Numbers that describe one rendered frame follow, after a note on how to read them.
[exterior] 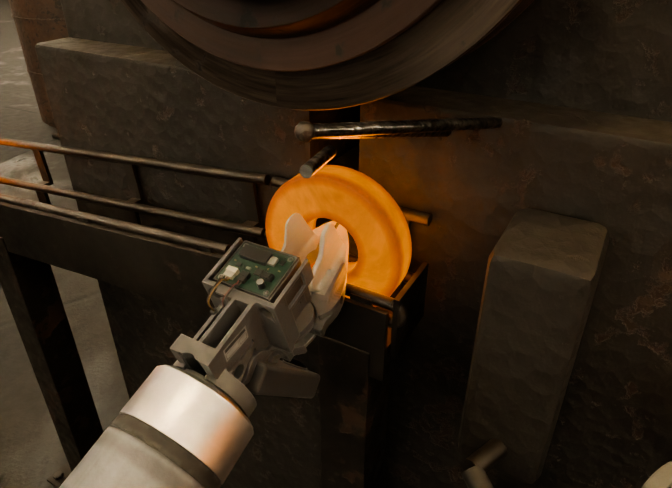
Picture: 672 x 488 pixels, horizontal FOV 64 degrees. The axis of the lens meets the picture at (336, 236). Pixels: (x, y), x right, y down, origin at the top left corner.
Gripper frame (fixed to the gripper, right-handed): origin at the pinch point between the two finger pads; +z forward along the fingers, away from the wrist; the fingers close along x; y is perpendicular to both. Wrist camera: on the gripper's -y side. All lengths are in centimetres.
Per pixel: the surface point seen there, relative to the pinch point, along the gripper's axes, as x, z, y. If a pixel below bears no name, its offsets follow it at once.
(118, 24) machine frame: 40.2, 15.7, 10.9
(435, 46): -10.0, 2.7, 19.9
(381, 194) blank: -4.4, 2.4, 4.8
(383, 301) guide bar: -7.0, -4.3, -2.1
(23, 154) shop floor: 240, 75, -103
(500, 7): -14.0, 3.6, 22.5
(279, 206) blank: 5.7, -0.6, 2.8
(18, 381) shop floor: 97, -17, -73
